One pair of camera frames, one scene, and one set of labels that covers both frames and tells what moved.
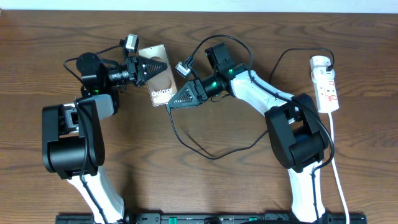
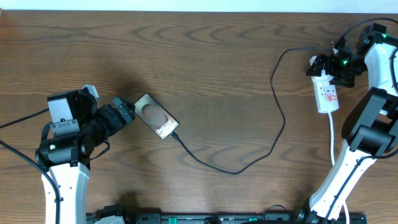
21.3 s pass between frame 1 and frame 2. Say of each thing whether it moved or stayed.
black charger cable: moved
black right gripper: moved
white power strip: stayed
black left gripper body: moved
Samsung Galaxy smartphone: moved
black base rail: stayed
